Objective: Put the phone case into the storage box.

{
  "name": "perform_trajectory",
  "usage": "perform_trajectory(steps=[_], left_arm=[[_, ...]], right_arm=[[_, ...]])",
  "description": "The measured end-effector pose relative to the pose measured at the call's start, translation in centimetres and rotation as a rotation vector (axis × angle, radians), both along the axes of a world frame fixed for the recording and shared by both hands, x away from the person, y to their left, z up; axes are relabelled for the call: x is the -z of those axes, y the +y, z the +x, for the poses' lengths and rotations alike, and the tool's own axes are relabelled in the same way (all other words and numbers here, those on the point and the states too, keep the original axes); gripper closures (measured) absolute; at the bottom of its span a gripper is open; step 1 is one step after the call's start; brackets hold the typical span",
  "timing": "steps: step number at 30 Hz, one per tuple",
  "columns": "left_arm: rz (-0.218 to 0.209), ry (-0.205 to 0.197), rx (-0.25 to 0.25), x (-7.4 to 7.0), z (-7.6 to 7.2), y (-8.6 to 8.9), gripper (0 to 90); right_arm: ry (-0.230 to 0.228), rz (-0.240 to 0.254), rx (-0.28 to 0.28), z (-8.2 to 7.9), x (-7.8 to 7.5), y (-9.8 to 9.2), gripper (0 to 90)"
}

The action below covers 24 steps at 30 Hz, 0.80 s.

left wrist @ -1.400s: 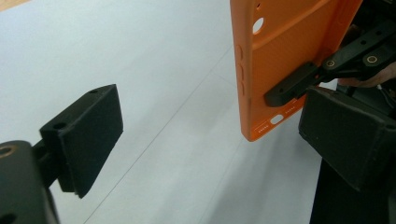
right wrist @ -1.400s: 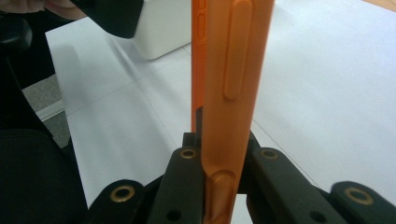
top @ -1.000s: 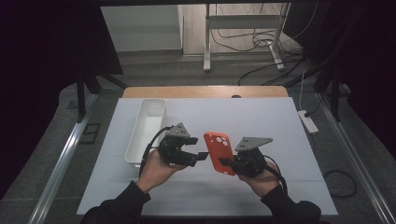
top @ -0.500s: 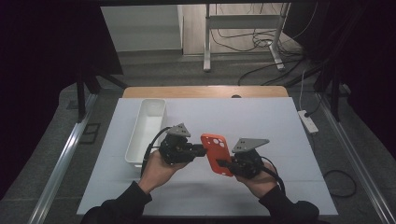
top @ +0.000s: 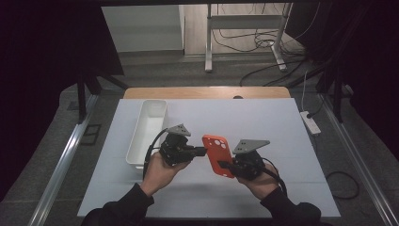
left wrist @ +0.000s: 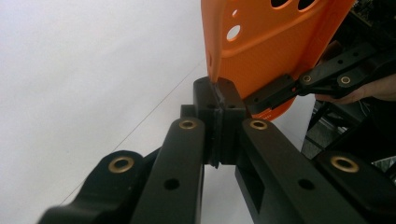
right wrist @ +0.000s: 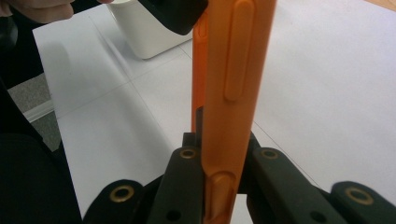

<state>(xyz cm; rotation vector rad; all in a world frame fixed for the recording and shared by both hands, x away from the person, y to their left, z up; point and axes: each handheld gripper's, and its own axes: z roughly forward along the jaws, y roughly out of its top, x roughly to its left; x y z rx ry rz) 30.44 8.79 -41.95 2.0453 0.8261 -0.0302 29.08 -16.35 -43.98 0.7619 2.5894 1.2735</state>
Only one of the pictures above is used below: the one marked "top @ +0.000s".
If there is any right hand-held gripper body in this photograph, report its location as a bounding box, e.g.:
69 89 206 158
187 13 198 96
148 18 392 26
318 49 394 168
231 138 271 182

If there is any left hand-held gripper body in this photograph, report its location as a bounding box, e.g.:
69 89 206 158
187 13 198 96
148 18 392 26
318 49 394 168
158 123 197 168

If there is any orange phone case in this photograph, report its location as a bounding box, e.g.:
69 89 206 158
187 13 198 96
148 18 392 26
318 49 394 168
201 134 235 179

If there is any white plastic storage bin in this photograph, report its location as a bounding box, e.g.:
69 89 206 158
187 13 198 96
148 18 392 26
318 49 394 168
125 99 168 172

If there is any person's right hand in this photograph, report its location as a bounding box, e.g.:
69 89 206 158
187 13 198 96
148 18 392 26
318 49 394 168
236 163 280 201

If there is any person's left hand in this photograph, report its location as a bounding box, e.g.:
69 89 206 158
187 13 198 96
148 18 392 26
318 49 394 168
139 152 191 198

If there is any wooden table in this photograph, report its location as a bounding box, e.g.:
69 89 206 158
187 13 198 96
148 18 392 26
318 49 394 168
122 87 292 100

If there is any white power strip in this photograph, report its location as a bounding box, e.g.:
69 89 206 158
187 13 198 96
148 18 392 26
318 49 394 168
299 110 322 137

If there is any black stand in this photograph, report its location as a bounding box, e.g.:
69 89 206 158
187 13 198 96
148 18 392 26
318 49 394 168
75 70 130 124
286 60 347 124

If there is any white cabinet panel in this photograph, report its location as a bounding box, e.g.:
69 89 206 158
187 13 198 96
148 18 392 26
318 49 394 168
101 4 185 54

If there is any dark curtain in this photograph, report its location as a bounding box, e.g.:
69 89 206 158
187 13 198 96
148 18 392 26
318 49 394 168
0 0 125 202
286 0 399 161

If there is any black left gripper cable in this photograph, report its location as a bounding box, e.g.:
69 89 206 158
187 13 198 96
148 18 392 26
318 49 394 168
142 127 169 181

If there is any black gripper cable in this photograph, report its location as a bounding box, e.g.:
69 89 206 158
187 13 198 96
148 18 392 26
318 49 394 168
261 156 288 196
142 127 169 181

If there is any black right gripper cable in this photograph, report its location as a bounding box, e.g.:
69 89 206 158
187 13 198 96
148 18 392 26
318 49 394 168
261 156 288 196

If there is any small black floor frame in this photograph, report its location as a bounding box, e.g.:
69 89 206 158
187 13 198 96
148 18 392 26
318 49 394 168
80 123 103 146

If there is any white power cable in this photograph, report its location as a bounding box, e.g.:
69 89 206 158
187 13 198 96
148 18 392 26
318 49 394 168
300 70 311 113

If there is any black looped floor cable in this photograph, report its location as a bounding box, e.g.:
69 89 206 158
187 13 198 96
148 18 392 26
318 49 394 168
325 170 360 201

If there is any aluminium rail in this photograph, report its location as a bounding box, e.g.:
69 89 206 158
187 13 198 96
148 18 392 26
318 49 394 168
319 93 399 226
27 93 99 226

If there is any tangle of black floor cables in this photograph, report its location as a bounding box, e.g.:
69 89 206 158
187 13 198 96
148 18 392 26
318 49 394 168
211 3 324 88

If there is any white metal desk frame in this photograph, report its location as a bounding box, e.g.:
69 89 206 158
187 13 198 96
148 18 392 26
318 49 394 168
204 3 295 73

